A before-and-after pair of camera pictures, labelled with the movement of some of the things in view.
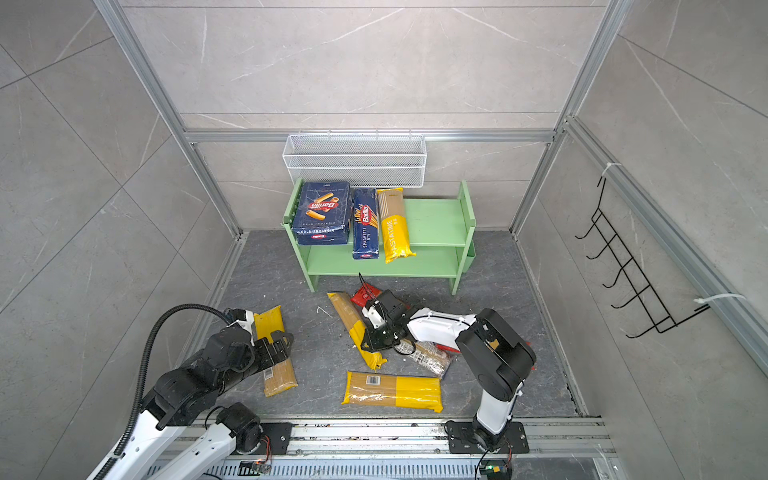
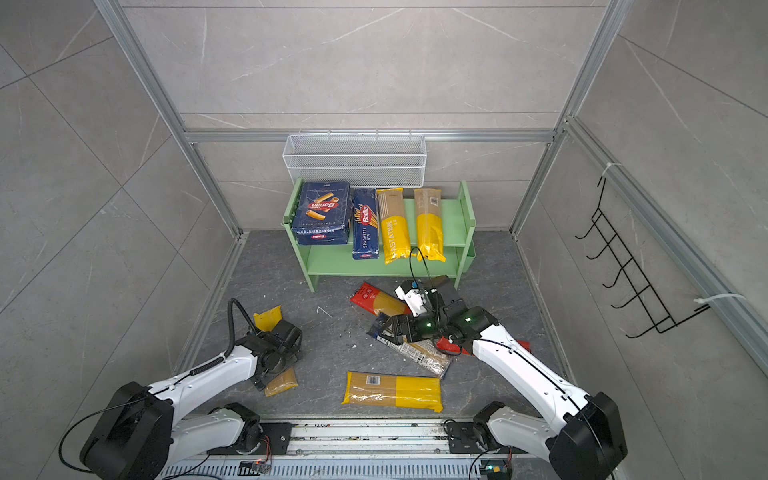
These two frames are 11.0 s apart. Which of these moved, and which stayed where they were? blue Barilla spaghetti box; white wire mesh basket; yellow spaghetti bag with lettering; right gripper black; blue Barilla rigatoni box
Moved: right gripper black
Stayed: blue Barilla rigatoni box; blue Barilla spaghetti box; yellow spaghetti bag with lettering; white wire mesh basket
